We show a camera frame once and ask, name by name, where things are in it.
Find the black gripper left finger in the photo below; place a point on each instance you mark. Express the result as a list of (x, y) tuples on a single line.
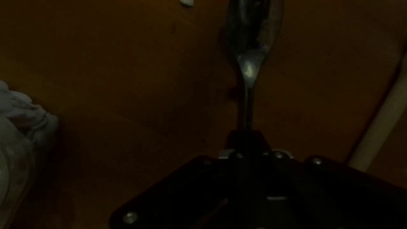
[(185, 195)]

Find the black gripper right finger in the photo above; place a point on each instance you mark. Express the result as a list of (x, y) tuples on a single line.
[(330, 199)]

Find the metal spoon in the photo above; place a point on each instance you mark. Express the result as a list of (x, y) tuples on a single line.
[(249, 68)]

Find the white crumpled cloth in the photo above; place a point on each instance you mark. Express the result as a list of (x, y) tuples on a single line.
[(20, 140)]

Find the small white plastic piece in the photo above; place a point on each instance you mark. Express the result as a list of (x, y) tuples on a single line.
[(187, 3)]

